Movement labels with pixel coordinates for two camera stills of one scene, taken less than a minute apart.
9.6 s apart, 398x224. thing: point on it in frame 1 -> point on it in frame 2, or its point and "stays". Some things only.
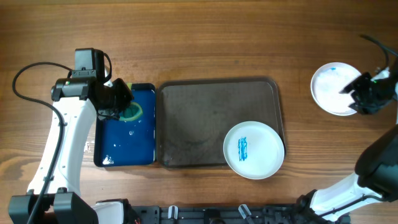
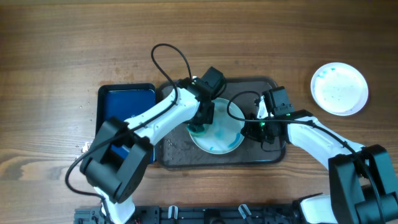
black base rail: [230, 214] stays
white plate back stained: [327, 83] stays
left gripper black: [126, 98] -> [208, 121]
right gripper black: [363, 93] -> [253, 132]
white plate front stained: [254, 150] -> [224, 135]
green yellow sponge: [132, 112] -> [196, 129]
